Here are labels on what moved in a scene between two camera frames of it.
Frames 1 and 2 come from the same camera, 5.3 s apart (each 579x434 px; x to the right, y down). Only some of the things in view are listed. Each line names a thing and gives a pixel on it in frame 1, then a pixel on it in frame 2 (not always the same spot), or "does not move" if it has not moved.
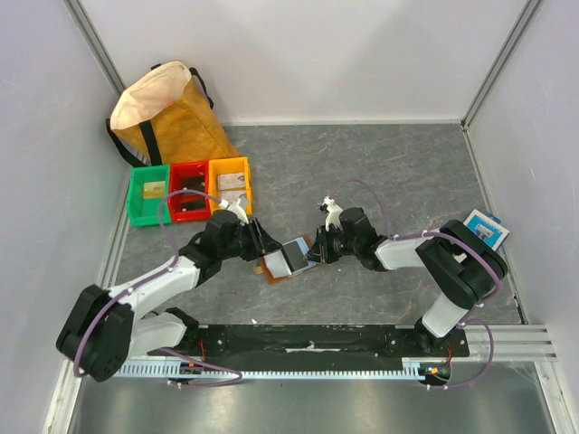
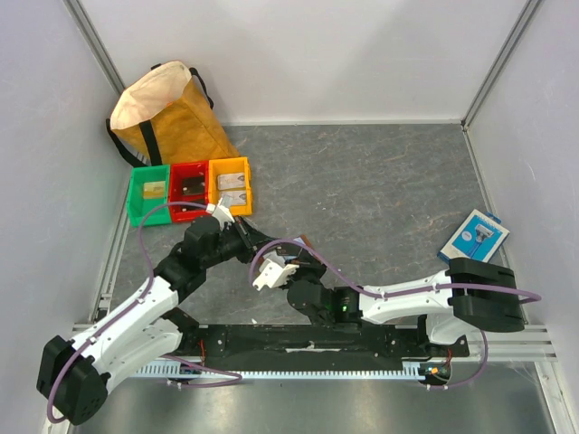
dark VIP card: x=294 y=256 does not move
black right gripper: x=324 y=243 -> x=303 y=265
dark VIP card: x=194 y=204 does not move
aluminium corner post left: x=83 y=23 does not move
